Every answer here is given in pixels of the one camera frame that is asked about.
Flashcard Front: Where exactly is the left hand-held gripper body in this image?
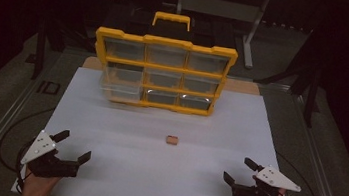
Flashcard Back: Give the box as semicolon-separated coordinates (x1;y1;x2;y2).
19;128;84;182

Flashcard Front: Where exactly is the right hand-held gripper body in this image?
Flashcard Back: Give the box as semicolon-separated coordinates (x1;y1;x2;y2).
231;161;304;196

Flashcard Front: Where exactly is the small brown block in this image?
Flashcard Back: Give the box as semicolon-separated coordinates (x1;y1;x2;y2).
165;134;180;146

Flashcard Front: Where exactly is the pulled-out clear plastic drawer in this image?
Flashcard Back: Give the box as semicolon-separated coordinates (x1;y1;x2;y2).
98;61;147;105

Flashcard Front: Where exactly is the person's left hand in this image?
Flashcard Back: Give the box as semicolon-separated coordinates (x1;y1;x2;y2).
20;169;61;196

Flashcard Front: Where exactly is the white table mat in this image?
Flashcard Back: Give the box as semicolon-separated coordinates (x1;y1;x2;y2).
10;60;308;196

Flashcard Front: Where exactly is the dark stand leg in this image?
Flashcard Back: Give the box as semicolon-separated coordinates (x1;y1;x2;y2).
23;9;55;82

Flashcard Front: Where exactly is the black tripod stand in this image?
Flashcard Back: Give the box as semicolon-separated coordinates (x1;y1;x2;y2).
249;21;331;130

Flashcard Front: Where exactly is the set of closed clear drawers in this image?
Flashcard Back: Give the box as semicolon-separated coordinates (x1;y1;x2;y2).
97;37;231;113

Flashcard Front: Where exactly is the yellow and black organizer cabinet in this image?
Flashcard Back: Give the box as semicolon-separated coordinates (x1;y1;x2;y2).
86;3;242;120

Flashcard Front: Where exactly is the grey metal stand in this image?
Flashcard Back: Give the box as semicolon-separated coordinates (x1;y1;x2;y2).
170;0;272;72

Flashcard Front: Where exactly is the black cable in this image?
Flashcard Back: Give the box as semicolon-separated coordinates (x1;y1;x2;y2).
270;151;326;196
0;101;56;177

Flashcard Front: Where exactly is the aluminium frame rail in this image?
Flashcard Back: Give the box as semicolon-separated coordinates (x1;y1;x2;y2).
0;40;69;196
244;81;349;196

